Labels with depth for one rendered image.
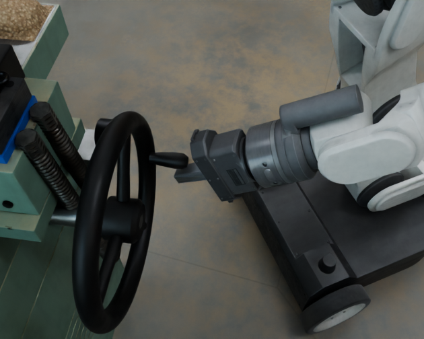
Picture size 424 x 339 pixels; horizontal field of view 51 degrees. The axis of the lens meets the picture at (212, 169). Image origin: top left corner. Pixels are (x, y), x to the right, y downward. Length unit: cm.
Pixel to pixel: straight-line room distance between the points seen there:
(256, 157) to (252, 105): 128
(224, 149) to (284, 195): 78
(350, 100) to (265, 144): 12
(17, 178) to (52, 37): 33
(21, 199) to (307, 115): 34
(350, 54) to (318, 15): 140
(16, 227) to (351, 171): 40
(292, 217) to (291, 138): 78
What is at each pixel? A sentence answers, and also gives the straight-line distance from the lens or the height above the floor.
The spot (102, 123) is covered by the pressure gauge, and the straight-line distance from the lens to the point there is 88.
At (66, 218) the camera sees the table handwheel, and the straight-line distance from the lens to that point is 62.
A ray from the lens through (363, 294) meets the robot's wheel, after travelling 129.
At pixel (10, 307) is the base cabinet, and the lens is 77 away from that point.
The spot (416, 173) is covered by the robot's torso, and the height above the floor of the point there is 32.
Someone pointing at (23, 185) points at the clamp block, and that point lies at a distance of 52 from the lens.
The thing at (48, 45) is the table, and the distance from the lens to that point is 77.
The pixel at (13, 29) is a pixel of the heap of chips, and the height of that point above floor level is 91.
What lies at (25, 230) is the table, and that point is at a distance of 57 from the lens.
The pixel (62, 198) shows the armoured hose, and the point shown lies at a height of 86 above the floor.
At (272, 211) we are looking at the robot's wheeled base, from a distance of 133.
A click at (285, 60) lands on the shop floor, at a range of 207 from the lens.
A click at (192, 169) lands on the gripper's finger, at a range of 66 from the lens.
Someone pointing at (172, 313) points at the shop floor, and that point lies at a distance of 140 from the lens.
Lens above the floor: 133
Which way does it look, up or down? 55 degrees down
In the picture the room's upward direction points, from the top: straight up
